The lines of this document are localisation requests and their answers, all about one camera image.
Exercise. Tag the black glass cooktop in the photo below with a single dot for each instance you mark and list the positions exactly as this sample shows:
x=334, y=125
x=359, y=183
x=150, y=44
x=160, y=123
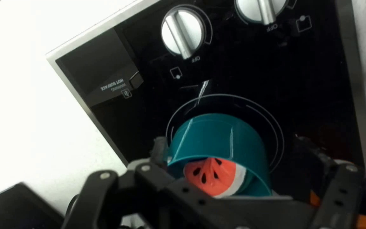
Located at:
x=254, y=76

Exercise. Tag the black wedge-shaped device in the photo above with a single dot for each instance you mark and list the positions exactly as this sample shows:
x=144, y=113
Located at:
x=13, y=207

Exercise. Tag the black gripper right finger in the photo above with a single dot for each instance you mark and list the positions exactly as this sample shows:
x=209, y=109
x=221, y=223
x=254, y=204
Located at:
x=314, y=165

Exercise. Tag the silver cooktop knob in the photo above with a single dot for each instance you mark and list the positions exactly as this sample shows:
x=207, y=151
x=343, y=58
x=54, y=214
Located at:
x=183, y=33
x=261, y=10

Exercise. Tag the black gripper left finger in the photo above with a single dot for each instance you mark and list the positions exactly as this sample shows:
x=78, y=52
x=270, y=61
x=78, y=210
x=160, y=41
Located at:
x=159, y=150

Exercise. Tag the blue pot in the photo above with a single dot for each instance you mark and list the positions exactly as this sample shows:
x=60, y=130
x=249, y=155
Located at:
x=216, y=135

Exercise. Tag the toy watermelon slice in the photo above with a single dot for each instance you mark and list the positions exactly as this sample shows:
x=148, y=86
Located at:
x=212, y=176

